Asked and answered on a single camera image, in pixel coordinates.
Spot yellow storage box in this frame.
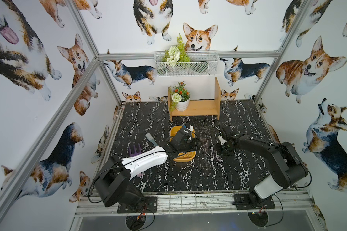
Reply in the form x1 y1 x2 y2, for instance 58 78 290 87
170 126 196 162

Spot white wire basket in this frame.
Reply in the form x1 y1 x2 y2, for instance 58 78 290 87
154 51 219 77

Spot green fern white flowers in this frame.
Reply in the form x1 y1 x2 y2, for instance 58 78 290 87
162 34 191 67

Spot potted flower plant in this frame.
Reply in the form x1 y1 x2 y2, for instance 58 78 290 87
169 82 190 112

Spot purple fork pink handle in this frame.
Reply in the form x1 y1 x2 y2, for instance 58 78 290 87
128 143 143 177

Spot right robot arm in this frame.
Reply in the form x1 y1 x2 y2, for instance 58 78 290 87
217 127 310 202

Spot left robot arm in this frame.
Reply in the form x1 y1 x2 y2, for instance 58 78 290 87
88 125 201 211

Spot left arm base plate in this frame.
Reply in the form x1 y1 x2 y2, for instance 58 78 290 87
117 196 158 214

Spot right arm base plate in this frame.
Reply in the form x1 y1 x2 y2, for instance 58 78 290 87
233 193 276 210

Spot wooden shelf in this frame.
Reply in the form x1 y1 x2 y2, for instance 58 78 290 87
169 77 221 122

